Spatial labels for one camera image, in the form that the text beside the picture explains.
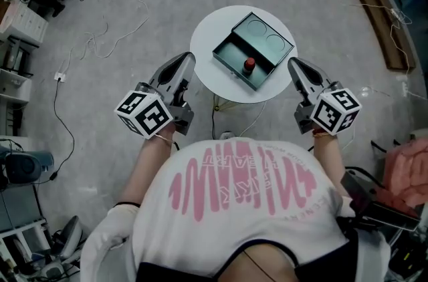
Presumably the white open shelf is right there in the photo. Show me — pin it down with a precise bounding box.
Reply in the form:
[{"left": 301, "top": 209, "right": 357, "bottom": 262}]
[{"left": 0, "top": 35, "right": 40, "bottom": 138}]

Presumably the pink cloth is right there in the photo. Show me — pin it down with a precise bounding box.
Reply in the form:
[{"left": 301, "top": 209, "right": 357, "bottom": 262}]
[{"left": 382, "top": 138, "right": 428, "bottom": 208}]

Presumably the dark green box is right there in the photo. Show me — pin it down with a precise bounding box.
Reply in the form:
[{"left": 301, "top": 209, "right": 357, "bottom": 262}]
[{"left": 212, "top": 11, "right": 295, "bottom": 92}]

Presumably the grey case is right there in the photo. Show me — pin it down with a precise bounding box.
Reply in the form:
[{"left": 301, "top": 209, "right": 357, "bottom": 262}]
[{"left": 0, "top": 186, "right": 45, "bottom": 232}]

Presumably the long white cable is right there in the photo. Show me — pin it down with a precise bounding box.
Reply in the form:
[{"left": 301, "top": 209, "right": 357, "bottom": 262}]
[{"left": 62, "top": 0, "right": 150, "bottom": 74}]

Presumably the person's right forearm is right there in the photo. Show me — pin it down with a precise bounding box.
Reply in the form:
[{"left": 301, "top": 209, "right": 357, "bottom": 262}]
[{"left": 312, "top": 134, "right": 351, "bottom": 198}]

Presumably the red string bracelet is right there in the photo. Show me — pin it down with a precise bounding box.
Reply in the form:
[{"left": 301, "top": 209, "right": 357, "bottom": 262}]
[{"left": 312, "top": 128, "right": 337, "bottom": 139}]

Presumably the person's left forearm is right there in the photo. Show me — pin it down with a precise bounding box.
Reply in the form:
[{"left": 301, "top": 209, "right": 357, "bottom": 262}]
[{"left": 113, "top": 122, "right": 179, "bottom": 208}]

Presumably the round white side table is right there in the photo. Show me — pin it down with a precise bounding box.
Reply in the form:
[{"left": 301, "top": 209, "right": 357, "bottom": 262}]
[{"left": 189, "top": 5, "right": 297, "bottom": 113}]

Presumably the white drawer cabinet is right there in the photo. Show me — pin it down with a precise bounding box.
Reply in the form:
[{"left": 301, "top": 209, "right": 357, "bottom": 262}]
[{"left": 0, "top": 1, "right": 49, "bottom": 47}]

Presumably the small red object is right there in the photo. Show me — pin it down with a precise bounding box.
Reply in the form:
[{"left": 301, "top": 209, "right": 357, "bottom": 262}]
[{"left": 242, "top": 57, "right": 257, "bottom": 76}]

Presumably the black cable with adapter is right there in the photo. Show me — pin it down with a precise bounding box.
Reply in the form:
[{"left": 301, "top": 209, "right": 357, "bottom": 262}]
[
  {"left": 210, "top": 100, "right": 222, "bottom": 142},
  {"left": 48, "top": 80, "right": 76, "bottom": 182}
]

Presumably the black waist pack device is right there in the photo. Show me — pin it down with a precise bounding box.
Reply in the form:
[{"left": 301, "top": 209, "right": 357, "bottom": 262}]
[{"left": 340, "top": 171, "right": 421, "bottom": 232}]

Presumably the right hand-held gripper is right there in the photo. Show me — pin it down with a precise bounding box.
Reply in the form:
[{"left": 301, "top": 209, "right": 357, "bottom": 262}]
[{"left": 288, "top": 57, "right": 363, "bottom": 136}]

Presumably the thin metal bangle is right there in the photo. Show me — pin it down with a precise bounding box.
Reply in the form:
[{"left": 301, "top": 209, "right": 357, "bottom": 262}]
[{"left": 154, "top": 132, "right": 175, "bottom": 144}]

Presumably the person's white pink-print t-shirt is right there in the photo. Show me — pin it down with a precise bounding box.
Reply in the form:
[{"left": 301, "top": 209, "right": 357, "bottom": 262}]
[{"left": 80, "top": 136, "right": 392, "bottom": 282}]

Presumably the brown wooden platform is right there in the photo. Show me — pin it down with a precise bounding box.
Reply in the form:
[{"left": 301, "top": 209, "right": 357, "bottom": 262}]
[{"left": 337, "top": 0, "right": 417, "bottom": 72}]

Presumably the blue grey speaker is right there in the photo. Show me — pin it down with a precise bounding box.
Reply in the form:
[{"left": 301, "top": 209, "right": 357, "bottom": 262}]
[{"left": 3, "top": 149, "right": 55, "bottom": 185}]

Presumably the grey white headset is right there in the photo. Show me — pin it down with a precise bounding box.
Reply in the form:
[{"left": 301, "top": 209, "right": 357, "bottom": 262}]
[{"left": 49, "top": 215, "right": 84, "bottom": 262}]

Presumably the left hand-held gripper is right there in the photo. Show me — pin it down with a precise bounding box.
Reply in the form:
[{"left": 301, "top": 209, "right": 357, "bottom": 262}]
[{"left": 114, "top": 52, "right": 197, "bottom": 140}]

